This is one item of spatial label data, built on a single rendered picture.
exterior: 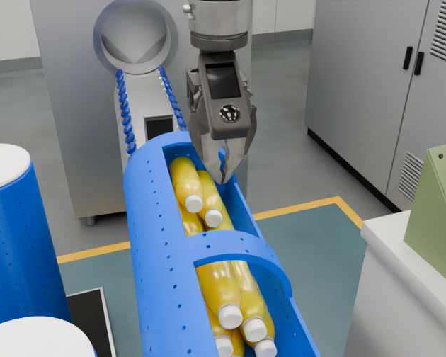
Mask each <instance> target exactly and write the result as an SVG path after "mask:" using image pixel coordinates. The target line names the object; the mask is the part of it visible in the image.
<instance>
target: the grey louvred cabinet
mask: <svg viewBox="0 0 446 357"><path fill-rule="evenodd" d="M304 124H305V125H306V126H307V127H308V130H307V134H308V135H309V136H310V137H311V138H312V139H313V140H314V141H315V142H316V143H318V144H319V145H320V146H321V147H322V148H323V149H324V150H325V151H326V152H328V153H329V154H330V155H331V156H332V157H333V158H334V159H335V160H336V161H337V162H338V163H339V164H340V165H341V166H342V167H343V168H344V169H346V170H347V171H348V172H349V173H350V174H351V175H352V176H353V177H355V178H356V179H357V180H358V181H359V182H360V183H361V184H362V185H363V186H364V187H366V189H367V190H368V191H369V192H370V193H371V194H373V195H374V196H375V197H376V198H377V199H378V200H379V201H380V202H381V203H383V204H384V205H385V206H386V207H387V208H388V209H389V210H390V211H392V212H393V213H394V214H395V213H401V212H404V211H407V210H411V208H412V205H413V200H414V197H415V194H416V189H417V186H418V181H419V178H420V175H421V170H422V167H423V162H424V159H425V154H426V151H427V149H430V148H434V147H439V146H443V145H446V0H316V10H315V17H314V31H313V38H312V46H311V59H310V66H309V80H308V87H307V101H306V108H305V116H304Z"/></svg>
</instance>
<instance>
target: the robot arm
mask: <svg viewBox="0 0 446 357"><path fill-rule="evenodd" d="M188 1H189V4H188V5H184V6H183V12H184V13H188V27H189V29H190V44H191V45H192V46H193V47H196V48H198V49H200V54H199V56H198V68H196V69H187V70H186V86H187V103H188V107H189V109H190V111H189V115H190V120H189V122H188V132H189V135H190V139H191V141H192V143H193V146H194V148H195V150H196V152H197V153H198V155H199V157H200V159H201V160H202V162H203V164H204V166H205V168H206V169H207V172H208V174H209V175H210V176H211V177H212V179H213V180H214V181H216V182H217V183H218V184H225V183H226V182H227V181H228V180H229V179H230V178H231V177H232V176H233V175H234V173H235V172H236V170H237V169H238V168H239V165H240V164H241V162H242V160H243V158H244V156H245V155H246V154H247V152H248V149H249V147H250V146H251V143H252V141H253V139H254V137H255V134H256V129H257V120H256V110H257V107H256V106H255V105H254V104H253V105H251V100H250V97H252V96H253V94H252V92H251V91H250V90H248V89H247V85H248V80H247V79H246V78H245V77H244V75H243V74H242V73H241V72H240V71H239V66H238V62H237V59H236V53H235V52H234V50H237V49H240V48H243V47H245V46H246V45H247V44H248V30H249V28H250V27H251V0H188ZM193 72H197V73H193ZM221 140H224V141H225V143H226V146H227V151H226V154H225V155H224V159H225V165H224V168H223V169H222V170H221V169H220V165H221V161H220V159H219V157H218V152H219V148H220V147H221Z"/></svg>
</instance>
